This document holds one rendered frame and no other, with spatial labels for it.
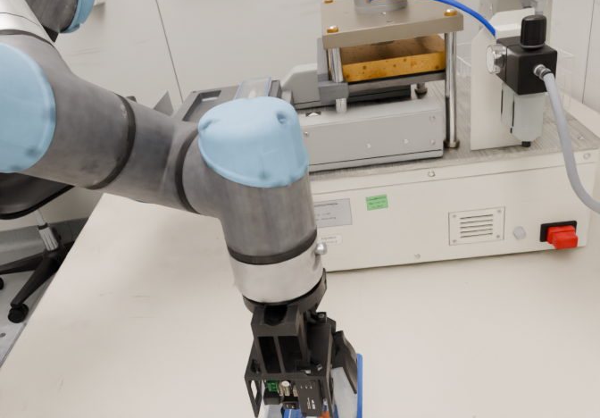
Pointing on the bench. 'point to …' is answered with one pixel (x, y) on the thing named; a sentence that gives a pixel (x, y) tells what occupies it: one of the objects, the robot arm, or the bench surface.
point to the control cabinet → (486, 101)
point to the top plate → (389, 14)
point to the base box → (453, 211)
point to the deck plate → (454, 155)
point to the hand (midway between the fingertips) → (313, 414)
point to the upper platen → (393, 62)
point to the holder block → (190, 112)
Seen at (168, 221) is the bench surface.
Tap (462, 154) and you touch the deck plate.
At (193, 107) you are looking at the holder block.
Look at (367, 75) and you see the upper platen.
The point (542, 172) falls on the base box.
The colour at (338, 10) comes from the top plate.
